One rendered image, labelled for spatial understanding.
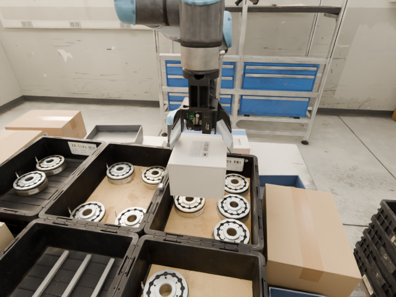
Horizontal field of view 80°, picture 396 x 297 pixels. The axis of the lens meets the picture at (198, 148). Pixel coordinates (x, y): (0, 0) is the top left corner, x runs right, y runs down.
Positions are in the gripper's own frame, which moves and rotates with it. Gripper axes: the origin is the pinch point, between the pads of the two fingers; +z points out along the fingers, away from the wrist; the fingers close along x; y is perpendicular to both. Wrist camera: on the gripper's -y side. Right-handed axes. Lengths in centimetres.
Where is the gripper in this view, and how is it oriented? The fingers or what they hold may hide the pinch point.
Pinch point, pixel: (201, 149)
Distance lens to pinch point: 57.4
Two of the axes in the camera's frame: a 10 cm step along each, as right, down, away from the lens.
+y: -1.1, 5.5, -8.3
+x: 9.9, 0.6, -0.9
